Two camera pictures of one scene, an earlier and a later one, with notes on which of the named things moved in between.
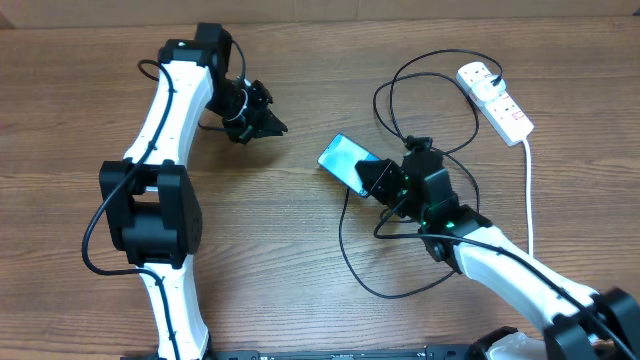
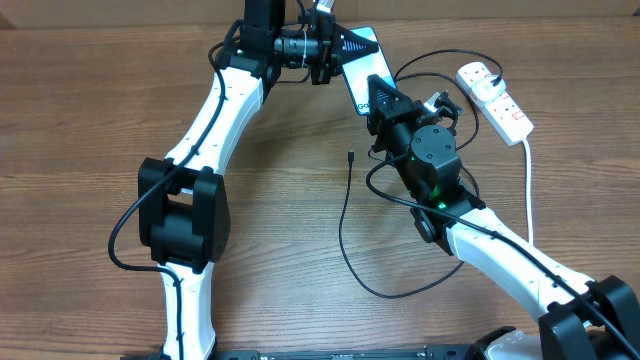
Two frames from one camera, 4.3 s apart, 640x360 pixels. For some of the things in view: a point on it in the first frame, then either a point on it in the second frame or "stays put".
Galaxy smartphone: x=340 y=158 → x=357 y=73
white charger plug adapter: x=484 y=89 stays put
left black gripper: x=261 y=116 → x=352 y=47
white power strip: x=502 y=111 stays put
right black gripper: x=376 y=187 → x=377 y=125
